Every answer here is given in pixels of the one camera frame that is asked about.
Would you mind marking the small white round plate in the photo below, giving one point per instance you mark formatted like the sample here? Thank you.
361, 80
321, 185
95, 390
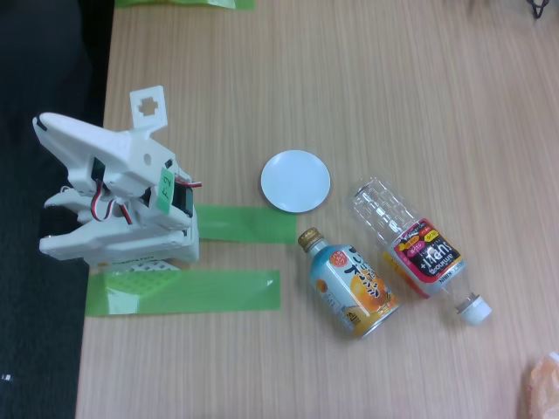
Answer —
295, 181

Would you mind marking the clear plastic bottle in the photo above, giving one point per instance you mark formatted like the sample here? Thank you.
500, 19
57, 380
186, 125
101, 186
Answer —
425, 262

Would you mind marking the orange plastic bag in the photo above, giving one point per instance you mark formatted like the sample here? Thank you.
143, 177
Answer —
546, 386

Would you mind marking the green plastic sheet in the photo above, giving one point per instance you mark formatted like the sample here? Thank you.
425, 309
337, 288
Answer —
244, 3

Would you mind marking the orange juice aluminium bottle can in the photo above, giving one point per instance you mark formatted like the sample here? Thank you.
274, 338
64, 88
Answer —
349, 288

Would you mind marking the green tape strip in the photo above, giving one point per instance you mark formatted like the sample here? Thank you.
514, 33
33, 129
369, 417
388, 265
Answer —
244, 223
218, 290

